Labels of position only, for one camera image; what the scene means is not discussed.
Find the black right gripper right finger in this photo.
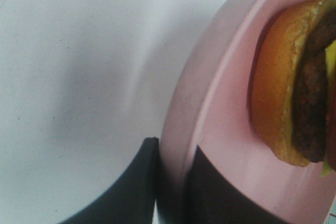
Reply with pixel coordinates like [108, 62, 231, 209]
[184, 147, 288, 223]

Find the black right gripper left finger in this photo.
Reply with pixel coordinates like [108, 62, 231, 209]
[63, 137, 159, 223]

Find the pink round plate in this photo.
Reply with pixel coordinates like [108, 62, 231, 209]
[157, 0, 335, 223]

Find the toy hamburger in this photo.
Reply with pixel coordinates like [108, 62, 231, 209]
[250, 0, 335, 176]

